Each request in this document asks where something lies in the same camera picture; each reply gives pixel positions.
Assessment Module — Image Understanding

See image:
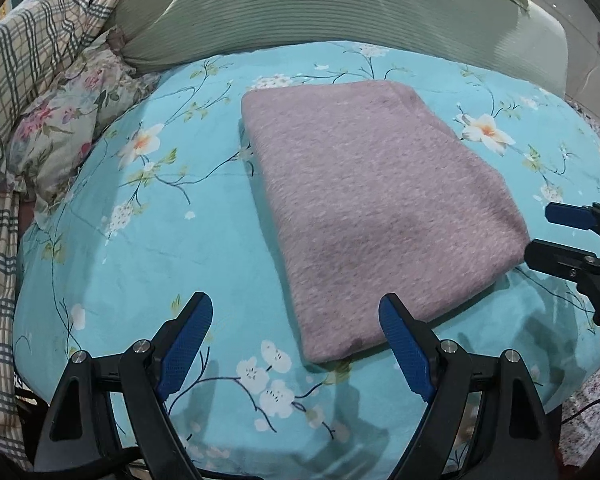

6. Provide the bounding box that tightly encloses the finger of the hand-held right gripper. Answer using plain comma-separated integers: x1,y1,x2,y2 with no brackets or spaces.
545,202,600,252
524,239,600,327

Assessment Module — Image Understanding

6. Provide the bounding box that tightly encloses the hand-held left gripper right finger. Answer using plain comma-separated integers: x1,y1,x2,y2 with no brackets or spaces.
378,293,561,480

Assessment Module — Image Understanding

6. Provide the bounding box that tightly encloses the blue floral bedsheet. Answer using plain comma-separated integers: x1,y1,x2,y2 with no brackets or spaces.
12,40,600,476

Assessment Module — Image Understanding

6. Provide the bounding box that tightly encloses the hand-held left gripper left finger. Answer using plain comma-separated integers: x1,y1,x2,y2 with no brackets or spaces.
32,291,214,480

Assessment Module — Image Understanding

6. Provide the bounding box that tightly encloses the plaid blanket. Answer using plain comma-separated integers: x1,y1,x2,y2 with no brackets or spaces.
0,0,151,471

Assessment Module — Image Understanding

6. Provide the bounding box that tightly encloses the mauve knit garment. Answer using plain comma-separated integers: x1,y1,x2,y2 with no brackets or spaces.
240,80,532,367

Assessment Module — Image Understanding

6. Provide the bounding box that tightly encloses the green striped pillow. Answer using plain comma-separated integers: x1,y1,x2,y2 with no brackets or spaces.
115,0,569,99

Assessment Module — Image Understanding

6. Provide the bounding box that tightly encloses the black cable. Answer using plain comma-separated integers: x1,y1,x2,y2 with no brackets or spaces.
561,391,600,427

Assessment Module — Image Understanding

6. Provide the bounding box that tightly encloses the floral patterned pillow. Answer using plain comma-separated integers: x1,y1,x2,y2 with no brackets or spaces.
5,27,163,211

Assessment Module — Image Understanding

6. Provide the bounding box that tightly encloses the pale patterned mattress sheet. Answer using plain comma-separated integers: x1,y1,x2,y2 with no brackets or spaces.
555,97,600,468

